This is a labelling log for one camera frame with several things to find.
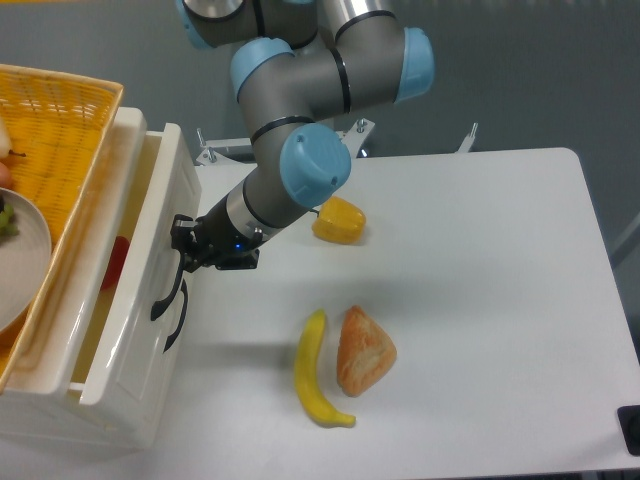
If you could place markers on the black drawer handle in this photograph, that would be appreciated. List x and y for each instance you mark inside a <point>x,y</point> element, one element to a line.
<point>172,338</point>
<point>160,306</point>

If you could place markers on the white top drawer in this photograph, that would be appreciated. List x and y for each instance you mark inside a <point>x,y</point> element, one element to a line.
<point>122,375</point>

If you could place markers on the red bell pepper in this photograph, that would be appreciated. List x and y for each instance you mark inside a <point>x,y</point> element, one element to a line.
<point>116,263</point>

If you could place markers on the black top drawer handle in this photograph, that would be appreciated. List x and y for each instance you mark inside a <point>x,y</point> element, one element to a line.
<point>160,306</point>

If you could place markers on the black object at table edge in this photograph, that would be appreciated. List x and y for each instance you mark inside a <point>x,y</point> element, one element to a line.
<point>629,419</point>

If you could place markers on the yellow bell pepper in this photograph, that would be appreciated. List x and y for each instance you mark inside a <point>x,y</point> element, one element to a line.
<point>339,221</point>

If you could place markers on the white drawer cabinet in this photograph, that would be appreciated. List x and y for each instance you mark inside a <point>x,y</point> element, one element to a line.
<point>36,401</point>

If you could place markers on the right metal table bracket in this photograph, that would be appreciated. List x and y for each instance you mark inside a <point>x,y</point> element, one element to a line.
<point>469,139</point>

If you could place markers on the pear in basket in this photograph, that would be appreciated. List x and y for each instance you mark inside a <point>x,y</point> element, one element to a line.
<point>6,145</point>

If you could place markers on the green grapes on plate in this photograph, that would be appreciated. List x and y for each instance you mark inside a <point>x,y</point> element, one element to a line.
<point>7,222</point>

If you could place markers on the yellow banana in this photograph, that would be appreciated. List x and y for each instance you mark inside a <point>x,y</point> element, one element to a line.
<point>313,401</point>

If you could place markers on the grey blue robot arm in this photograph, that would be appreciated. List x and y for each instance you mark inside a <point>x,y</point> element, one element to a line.
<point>297,64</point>

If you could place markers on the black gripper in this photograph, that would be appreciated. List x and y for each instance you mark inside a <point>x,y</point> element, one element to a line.
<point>228,236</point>

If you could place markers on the orange bread pastry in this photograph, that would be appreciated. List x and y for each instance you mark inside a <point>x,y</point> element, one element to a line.
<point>366,352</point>

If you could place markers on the black lower drawer handle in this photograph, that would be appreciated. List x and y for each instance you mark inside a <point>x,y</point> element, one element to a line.
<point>172,338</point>

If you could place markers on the grey plate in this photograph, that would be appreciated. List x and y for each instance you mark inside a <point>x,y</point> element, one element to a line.
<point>26,250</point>

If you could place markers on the yellow wicker basket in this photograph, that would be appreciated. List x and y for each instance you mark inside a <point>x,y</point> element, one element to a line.
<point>60,122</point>

